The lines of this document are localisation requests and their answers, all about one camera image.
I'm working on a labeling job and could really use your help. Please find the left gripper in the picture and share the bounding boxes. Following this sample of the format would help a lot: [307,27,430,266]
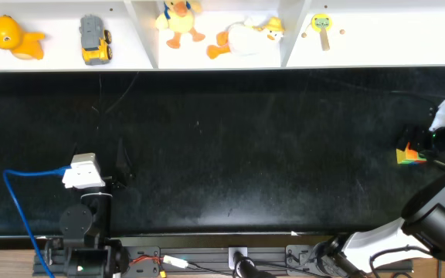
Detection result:
[69,137,134,190]

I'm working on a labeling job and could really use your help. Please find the yellow rattle drum toy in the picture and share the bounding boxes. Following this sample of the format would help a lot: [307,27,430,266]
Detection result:
[301,13,346,52]

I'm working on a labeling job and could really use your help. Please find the many-coloured puzzle cube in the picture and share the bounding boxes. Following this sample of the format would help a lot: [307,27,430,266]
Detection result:
[395,141,428,166]

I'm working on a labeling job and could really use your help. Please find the grey and yellow toy truck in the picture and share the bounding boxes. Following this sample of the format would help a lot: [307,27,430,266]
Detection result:
[78,14,114,66]

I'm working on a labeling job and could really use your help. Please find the yellow rubber duck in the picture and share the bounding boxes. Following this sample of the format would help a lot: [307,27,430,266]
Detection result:
[0,14,47,61]

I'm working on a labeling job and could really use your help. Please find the yellow plush duck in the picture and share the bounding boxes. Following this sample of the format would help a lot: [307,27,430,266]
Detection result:
[155,0,206,50]

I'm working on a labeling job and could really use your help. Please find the white plush duck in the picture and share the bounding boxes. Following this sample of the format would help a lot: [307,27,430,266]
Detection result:
[206,15,286,60]

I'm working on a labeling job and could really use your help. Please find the white shelf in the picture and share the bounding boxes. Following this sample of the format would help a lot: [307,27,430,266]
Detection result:
[0,0,445,73]

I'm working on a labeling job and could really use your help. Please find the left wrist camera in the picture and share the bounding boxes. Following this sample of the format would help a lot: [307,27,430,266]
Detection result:
[62,152,107,190]

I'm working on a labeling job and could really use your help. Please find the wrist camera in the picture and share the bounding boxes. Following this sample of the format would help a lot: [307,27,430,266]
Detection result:
[429,99,445,133]
[62,152,107,190]

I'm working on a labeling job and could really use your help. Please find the blue cable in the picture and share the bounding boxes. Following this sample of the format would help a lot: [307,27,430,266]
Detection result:
[2,165,72,278]

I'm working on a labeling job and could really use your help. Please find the mounting rail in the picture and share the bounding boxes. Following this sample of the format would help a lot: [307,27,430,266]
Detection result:
[32,245,415,278]

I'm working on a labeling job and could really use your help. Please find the black cable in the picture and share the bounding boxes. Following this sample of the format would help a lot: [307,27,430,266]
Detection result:
[368,90,445,278]

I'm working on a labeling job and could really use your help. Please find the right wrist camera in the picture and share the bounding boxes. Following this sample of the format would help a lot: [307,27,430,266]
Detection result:
[429,99,445,133]

